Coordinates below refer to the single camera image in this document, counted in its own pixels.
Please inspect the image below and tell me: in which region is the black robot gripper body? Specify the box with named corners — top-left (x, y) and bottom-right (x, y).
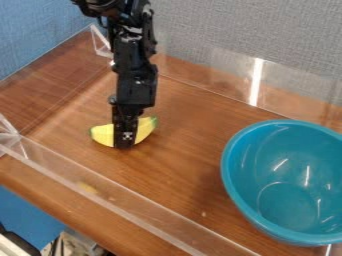
top-left (108, 59), bottom-right (160, 118)

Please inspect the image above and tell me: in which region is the clear acrylic front barrier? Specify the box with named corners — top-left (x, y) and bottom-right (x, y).
top-left (0, 115), bottom-right (260, 256)

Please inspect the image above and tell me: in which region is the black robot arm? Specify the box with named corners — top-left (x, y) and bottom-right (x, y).
top-left (70, 0), bottom-right (157, 149)

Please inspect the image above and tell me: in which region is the clear acrylic barrier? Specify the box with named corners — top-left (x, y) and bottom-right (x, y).
top-left (0, 115), bottom-right (260, 256)
top-left (152, 38), bottom-right (342, 130)

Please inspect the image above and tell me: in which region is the clear acrylic back barrier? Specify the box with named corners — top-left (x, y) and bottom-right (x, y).
top-left (152, 38), bottom-right (342, 130)

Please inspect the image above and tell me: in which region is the dark object under table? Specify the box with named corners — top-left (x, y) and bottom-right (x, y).
top-left (0, 223), bottom-right (41, 256)

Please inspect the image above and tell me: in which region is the blue plastic bowl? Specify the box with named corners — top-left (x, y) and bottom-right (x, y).
top-left (220, 119), bottom-right (342, 246)

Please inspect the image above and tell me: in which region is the yellow toy banana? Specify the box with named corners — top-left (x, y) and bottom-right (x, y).
top-left (89, 116), bottom-right (157, 148)

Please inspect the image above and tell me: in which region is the white cluttered object below table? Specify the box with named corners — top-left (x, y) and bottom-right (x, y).
top-left (39, 229), bottom-right (110, 256)

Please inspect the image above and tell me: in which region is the clear acrylic corner bracket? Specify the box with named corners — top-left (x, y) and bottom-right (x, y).
top-left (89, 24), bottom-right (113, 59)

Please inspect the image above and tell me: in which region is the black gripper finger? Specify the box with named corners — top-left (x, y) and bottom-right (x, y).
top-left (112, 105), bottom-right (138, 149)

